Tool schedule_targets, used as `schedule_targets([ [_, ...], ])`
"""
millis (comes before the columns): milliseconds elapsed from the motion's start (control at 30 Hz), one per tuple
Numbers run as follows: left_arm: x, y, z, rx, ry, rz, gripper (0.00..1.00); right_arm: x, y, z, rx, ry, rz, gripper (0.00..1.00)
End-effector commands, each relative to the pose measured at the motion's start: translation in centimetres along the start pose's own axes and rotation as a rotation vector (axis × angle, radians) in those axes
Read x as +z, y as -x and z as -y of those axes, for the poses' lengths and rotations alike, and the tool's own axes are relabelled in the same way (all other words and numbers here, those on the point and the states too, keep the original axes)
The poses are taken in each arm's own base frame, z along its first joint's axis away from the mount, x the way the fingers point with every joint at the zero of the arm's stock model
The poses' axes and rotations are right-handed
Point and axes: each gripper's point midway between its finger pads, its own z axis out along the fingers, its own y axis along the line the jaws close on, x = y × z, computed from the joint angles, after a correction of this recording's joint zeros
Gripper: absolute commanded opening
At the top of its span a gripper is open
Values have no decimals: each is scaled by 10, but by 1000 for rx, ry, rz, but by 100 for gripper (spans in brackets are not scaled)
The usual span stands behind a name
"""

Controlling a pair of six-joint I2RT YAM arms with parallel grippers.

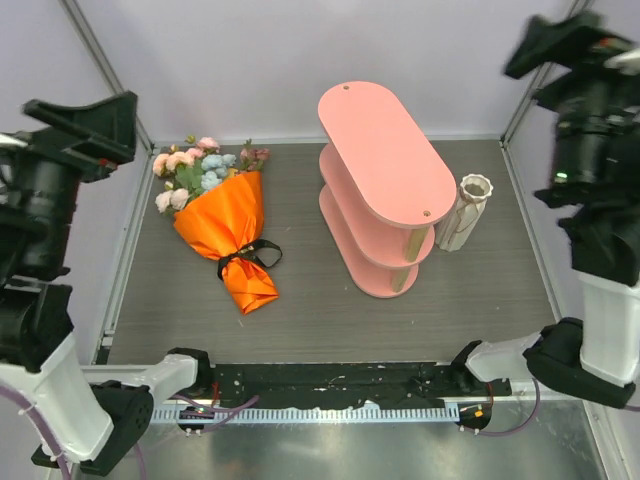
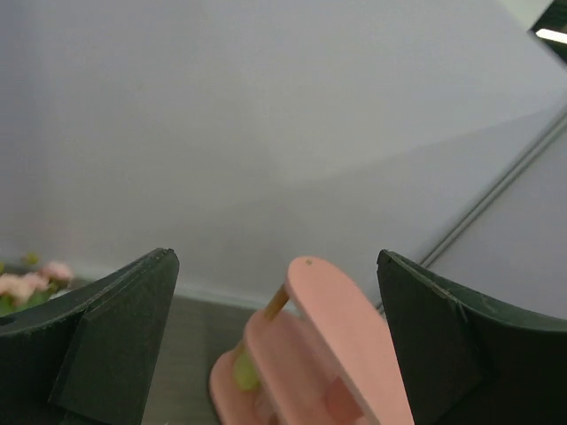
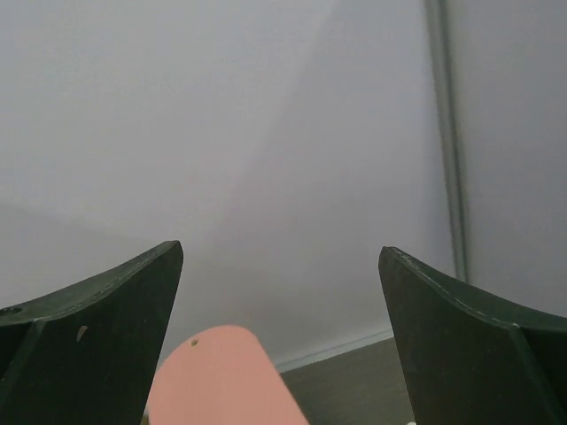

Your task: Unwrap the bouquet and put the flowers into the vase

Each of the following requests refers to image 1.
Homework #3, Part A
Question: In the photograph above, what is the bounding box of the pink three-tier shelf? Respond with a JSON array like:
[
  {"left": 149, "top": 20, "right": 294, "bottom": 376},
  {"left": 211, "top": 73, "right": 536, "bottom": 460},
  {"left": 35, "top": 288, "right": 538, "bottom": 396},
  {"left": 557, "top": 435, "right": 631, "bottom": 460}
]
[{"left": 317, "top": 81, "right": 457, "bottom": 298}]

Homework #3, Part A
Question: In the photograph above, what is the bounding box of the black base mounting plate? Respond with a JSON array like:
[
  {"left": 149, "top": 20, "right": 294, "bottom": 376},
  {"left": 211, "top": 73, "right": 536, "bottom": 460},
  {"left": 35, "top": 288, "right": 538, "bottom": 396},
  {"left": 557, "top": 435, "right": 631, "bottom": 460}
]
[{"left": 212, "top": 362, "right": 512, "bottom": 410}]

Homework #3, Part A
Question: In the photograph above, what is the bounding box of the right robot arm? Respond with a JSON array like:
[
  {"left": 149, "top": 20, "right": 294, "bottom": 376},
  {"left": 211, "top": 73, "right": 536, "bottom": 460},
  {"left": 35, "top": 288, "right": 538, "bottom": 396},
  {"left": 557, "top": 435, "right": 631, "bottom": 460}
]
[{"left": 458, "top": 10, "right": 639, "bottom": 410}]

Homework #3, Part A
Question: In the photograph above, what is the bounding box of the white slotted cable duct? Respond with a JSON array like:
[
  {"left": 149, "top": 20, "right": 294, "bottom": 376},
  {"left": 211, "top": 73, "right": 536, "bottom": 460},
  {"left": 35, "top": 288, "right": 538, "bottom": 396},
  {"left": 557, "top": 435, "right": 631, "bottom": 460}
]
[{"left": 151, "top": 402, "right": 459, "bottom": 426}]

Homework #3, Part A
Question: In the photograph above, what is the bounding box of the white ribbed ceramic vase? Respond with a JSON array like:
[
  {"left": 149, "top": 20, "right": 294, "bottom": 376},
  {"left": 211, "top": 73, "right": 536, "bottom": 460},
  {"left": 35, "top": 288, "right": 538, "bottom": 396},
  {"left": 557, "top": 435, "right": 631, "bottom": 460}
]
[{"left": 435, "top": 174, "right": 494, "bottom": 252}]

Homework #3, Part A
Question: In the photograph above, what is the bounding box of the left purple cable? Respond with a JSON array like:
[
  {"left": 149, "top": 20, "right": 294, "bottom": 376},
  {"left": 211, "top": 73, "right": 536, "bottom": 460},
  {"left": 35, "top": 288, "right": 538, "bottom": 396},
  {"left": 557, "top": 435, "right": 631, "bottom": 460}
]
[{"left": 0, "top": 384, "right": 71, "bottom": 480}]

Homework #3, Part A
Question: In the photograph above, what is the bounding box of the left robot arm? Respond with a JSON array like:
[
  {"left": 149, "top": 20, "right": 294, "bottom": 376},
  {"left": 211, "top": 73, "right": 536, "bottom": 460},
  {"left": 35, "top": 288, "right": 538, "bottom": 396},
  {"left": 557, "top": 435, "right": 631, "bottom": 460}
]
[{"left": 1, "top": 91, "right": 213, "bottom": 476}]

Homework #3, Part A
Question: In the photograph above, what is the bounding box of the orange flower bouquet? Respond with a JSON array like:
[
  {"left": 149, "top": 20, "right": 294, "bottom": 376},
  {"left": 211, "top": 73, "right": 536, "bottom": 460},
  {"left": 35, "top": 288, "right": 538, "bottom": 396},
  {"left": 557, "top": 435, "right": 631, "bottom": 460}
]
[{"left": 152, "top": 136, "right": 279, "bottom": 314}]

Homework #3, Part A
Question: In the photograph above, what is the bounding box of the black ribbon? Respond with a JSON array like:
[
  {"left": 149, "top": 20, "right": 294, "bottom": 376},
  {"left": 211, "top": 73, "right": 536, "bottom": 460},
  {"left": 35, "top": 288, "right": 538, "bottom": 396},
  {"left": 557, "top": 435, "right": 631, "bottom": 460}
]
[{"left": 217, "top": 239, "right": 283, "bottom": 280}]

